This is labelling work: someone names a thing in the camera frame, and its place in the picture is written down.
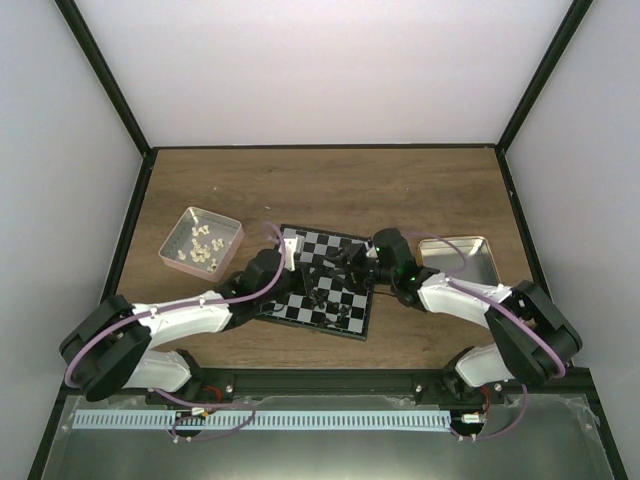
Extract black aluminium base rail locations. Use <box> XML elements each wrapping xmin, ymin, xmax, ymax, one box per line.
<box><xmin>144</xmin><ymin>367</ymin><xmax>591</xmax><ymax>406</ymax></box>

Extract black enclosure frame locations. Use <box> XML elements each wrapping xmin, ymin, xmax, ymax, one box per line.
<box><xmin>27</xmin><ymin>1</ymin><xmax>628</xmax><ymax>479</ymax></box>

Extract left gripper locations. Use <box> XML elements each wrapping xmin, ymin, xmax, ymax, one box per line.
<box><xmin>258</xmin><ymin>262</ymin><xmax>326</xmax><ymax>306</ymax></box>

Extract black white chess board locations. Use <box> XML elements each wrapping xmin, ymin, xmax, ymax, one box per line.
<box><xmin>257</xmin><ymin>224</ymin><xmax>373</xmax><ymax>341</ymax></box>

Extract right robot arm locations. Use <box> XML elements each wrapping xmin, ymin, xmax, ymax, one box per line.
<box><xmin>328</xmin><ymin>228</ymin><xmax>583</xmax><ymax>403</ymax></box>

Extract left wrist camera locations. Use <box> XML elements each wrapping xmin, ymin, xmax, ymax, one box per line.
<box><xmin>284</xmin><ymin>235</ymin><xmax>304</xmax><ymax>272</ymax></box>

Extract pink metal tin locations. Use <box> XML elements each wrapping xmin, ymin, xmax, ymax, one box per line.
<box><xmin>158</xmin><ymin>206</ymin><xmax>244</xmax><ymax>282</ymax></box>

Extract yellow metal tin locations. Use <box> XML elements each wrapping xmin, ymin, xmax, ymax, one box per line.
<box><xmin>418</xmin><ymin>236</ymin><xmax>500</xmax><ymax>285</ymax></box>

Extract white chess pieces in tin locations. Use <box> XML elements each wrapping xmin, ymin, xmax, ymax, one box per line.
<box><xmin>177</xmin><ymin>224</ymin><xmax>226</xmax><ymax>273</ymax></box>

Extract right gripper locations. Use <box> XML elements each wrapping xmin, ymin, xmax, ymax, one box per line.
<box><xmin>325</xmin><ymin>243</ymin><xmax>397</xmax><ymax>294</ymax></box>

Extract light blue slotted cable duct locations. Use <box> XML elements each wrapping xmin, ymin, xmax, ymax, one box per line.
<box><xmin>72</xmin><ymin>409</ymin><xmax>451</xmax><ymax>433</ymax></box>

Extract pile of black chess pieces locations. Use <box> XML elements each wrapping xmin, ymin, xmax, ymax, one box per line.
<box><xmin>302</xmin><ymin>288</ymin><xmax>351</xmax><ymax>330</ymax></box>

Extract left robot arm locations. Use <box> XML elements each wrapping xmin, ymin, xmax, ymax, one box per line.
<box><xmin>59</xmin><ymin>244</ymin><xmax>303</xmax><ymax>404</ymax></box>

